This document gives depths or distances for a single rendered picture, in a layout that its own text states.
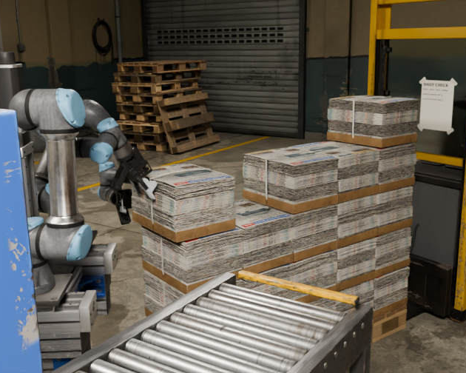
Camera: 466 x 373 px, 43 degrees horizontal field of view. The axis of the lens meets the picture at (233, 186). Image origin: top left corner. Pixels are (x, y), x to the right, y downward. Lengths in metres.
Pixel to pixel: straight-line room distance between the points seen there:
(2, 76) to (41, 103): 0.33
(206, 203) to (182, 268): 0.28
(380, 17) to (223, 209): 1.85
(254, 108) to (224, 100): 0.62
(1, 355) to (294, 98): 9.52
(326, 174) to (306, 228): 0.27
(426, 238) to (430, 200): 0.24
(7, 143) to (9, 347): 0.16
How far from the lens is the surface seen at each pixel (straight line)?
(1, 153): 0.46
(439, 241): 3.80
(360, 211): 3.02
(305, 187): 2.70
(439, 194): 3.73
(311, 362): 1.58
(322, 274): 2.91
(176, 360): 1.61
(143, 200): 2.52
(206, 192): 2.35
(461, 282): 3.60
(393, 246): 3.28
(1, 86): 2.17
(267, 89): 10.16
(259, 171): 2.83
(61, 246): 1.92
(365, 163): 2.99
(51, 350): 2.10
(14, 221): 0.47
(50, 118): 1.85
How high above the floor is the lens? 1.60
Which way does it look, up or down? 14 degrees down
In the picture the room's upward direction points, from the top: 1 degrees counter-clockwise
